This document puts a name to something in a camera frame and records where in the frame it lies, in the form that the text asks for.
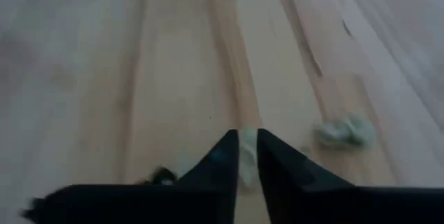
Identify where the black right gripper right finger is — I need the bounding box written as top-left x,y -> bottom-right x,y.
256,128 -> 444,224

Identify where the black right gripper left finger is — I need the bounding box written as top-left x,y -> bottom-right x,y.
19,128 -> 241,224

